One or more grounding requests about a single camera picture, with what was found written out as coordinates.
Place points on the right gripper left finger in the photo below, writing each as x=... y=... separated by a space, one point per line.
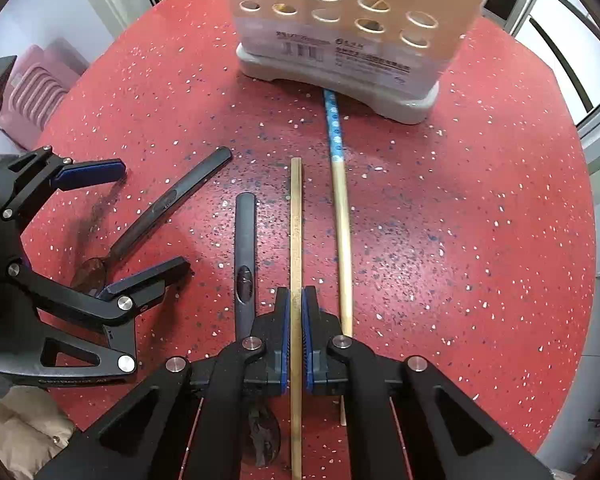
x=191 y=420

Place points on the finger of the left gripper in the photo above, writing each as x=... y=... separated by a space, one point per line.
x=115 y=305
x=27 y=181

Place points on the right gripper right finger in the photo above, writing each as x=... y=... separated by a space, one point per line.
x=406 y=419

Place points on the black handled spoon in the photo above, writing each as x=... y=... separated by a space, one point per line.
x=247 y=279
x=92 y=275

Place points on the blue patterned wooden chopstick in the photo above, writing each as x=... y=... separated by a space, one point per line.
x=341 y=204

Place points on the pink plastic stool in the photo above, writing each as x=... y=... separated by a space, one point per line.
x=40 y=80

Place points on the beige plastic utensil holder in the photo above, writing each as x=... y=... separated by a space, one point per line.
x=386 y=54

